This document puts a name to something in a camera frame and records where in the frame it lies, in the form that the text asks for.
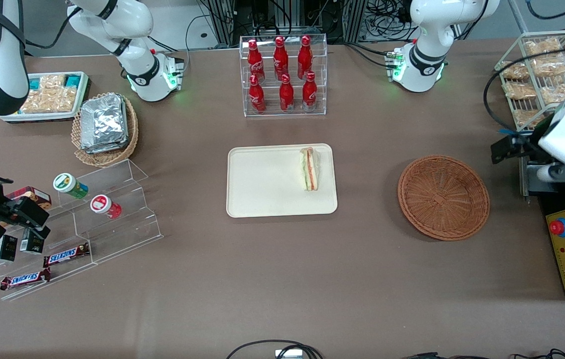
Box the triangular sandwich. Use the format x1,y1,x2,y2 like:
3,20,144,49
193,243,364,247
298,147,321,192

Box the round brown wicker basket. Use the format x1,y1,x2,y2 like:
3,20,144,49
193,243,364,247
397,155,491,242

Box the white rectangular snack tray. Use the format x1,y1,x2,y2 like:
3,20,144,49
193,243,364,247
0,71,91,123

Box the light oval wicker basket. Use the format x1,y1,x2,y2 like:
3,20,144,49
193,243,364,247
71,93,140,168

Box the beige plastic tray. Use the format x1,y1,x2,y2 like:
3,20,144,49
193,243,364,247
226,143,338,218

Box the small black box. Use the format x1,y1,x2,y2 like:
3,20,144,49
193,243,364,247
0,234,18,262
19,230,45,255

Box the red brown carton box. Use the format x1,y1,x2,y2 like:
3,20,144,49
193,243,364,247
6,186,52,210

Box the brown snickers bar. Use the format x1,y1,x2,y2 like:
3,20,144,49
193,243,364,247
43,243,91,268
0,268,52,291

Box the green lidded snack cup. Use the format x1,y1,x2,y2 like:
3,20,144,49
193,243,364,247
53,173,89,199

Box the red lidded snack cup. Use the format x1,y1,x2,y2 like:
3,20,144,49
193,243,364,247
90,194,123,219

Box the clear acrylic stepped display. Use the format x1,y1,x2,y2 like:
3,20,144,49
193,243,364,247
0,159,164,302

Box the clear fried snack bags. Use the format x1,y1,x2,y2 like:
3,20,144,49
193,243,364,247
19,74,79,114

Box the silver foil packet stack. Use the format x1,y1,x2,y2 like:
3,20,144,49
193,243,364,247
80,93,130,155

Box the red cola bottle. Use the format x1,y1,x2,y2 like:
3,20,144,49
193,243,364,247
274,36,289,80
248,40,266,83
297,35,313,79
280,74,294,111
249,75,266,113
302,71,318,110

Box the clear acrylic bottle rack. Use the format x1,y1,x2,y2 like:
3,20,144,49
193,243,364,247
240,33,328,118

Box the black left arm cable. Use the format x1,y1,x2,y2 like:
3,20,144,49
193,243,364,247
483,47,565,136

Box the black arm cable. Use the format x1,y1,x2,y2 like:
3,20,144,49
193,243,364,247
483,47,565,136
22,7,82,50

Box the black machine frame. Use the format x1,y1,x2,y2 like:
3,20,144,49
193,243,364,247
518,150,565,301

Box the white wire rack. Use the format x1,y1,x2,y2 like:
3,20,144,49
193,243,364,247
494,30,565,133

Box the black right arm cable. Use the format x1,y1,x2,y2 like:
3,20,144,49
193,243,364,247
22,7,82,50

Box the black cable bundle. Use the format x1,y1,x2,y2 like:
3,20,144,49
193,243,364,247
362,0,415,43

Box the black looped cable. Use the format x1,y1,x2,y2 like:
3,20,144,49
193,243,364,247
226,340,324,359

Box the aluminium frame rack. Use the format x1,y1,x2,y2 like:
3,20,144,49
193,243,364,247
203,0,369,45

